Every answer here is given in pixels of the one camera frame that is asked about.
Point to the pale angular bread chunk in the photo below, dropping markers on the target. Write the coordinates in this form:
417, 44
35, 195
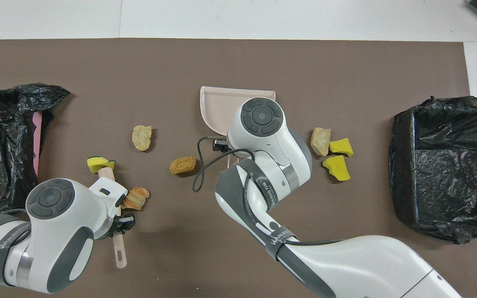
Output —
320, 140

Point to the notched yellow sponge piece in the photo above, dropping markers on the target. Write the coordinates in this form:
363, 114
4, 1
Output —
97, 164

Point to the brown bread nugget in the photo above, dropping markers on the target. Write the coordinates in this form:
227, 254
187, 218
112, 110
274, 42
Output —
182, 164

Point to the bin lined with black bag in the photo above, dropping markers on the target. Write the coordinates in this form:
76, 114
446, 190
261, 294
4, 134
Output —
445, 165

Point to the pale round bread chunk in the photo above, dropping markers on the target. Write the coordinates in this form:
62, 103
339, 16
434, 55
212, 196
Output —
142, 137

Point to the beige plastic dustpan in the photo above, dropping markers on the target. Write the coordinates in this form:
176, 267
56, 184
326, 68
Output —
222, 107

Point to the small yellow sponge piece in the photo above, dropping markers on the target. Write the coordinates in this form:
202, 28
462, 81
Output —
341, 147

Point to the large yellow sponge piece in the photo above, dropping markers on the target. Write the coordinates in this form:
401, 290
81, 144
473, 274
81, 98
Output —
337, 167

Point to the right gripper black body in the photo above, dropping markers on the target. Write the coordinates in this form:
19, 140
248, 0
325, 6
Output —
220, 145

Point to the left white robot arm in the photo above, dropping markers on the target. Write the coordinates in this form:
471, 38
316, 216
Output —
56, 231

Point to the brown table mat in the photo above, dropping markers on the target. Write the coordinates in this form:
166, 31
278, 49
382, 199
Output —
238, 62

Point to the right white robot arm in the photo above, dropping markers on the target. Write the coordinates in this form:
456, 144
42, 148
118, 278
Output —
271, 145

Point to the orange toy croissant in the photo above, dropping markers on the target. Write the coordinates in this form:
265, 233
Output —
136, 198

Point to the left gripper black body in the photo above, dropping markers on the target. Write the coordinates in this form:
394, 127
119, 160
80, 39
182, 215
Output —
123, 223

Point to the beige hand brush black bristles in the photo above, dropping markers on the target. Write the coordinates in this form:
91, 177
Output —
120, 252

